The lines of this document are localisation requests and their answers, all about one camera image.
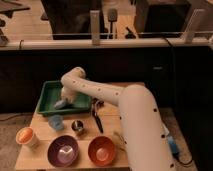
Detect green plastic tray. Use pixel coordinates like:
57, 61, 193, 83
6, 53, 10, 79
37, 80, 91, 117

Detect purple bowl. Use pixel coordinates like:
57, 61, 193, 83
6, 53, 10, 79
47, 135, 79, 167

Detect orange bowl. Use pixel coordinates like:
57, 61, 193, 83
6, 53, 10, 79
88, 136, 116, 167

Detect white horizontal rail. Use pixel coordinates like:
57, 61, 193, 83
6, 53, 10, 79
0, 37, 213, 51

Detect black cable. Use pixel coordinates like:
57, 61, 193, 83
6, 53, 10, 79
161, 37, 194, 167

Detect black handled metal spoon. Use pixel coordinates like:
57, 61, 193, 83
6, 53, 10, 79
92, 99, 104, 132

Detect blue cylinder object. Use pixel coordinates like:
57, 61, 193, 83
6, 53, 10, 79
167, 136, 179, 154

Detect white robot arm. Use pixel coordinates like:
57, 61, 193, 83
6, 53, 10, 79
61, 67, 176, 171

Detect small metal cup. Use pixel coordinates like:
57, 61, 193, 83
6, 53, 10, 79
71, 120, 84, 133

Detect orange white paper cup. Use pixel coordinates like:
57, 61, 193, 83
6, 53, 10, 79
16, 127, 38, 148

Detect small blue cup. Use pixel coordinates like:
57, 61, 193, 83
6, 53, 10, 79
48, 115, 64, 131

